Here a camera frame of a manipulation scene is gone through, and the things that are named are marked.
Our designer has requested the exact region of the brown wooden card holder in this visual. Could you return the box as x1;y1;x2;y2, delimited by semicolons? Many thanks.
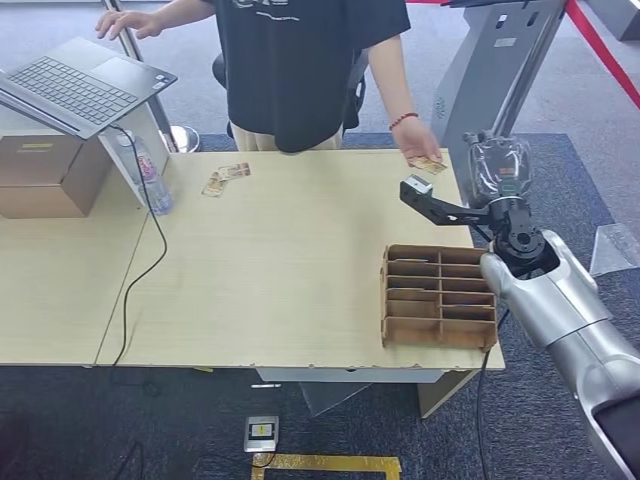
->
380;243;499;353

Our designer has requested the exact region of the clear plastic water bottle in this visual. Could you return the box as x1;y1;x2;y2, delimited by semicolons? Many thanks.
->
115;130;173;217

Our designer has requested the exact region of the grey platform block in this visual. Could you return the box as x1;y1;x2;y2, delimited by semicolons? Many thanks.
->
583;0;640;43

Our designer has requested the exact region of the black office chair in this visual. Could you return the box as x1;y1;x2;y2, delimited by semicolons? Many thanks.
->
211;47;372;134

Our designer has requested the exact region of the grey kiosk stand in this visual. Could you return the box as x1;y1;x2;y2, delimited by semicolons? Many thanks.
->
430;0;569;208

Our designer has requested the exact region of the beige desk leg panel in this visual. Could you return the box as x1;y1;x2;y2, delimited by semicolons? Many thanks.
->
417;368;482;420

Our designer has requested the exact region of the white laptop stand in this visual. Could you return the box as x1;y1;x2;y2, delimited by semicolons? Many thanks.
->
0;102;170;211

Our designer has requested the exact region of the red barrier belt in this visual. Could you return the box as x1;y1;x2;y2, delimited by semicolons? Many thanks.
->
405;0;640;113

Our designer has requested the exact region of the person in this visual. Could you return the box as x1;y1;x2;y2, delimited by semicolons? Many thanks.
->
94;0;444;167

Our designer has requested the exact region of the grey open laptop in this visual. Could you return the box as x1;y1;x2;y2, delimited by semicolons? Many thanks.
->
0;36;179;142

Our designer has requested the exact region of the chrome stanchion post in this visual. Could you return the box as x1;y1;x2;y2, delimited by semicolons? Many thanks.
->
491;0;569;142
100;0;202;156

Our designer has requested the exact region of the silver floor socket box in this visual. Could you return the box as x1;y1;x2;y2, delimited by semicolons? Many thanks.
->
242;415;280;455

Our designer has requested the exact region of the red bead bracelet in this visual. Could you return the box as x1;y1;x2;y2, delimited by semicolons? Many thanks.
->
388;111;420;132

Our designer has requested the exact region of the black laptop power cable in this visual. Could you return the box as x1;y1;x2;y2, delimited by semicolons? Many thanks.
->
109;124;168;368

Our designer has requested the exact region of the person's right hand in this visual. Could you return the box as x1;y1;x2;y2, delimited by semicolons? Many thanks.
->
94;9;164;42

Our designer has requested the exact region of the yellow floor tape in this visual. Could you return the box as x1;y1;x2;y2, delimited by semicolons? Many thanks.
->
250;453;402;480

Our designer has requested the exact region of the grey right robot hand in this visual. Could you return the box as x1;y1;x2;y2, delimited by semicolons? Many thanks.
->
462;129;534;209

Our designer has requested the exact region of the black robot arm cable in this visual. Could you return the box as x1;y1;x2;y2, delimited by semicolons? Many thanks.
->
475;308;511;480

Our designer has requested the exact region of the brown cardboard box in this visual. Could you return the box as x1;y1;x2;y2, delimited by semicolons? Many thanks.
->
0;135;114;221

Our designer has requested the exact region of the person's left hand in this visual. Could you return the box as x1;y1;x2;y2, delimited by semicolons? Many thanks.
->
390;116;444;167

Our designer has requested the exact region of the clear plastic sheet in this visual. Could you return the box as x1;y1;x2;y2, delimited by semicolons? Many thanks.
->
589;222;640;279

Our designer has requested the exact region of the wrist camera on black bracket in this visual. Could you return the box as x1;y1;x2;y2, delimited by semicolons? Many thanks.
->
398;174;494;231

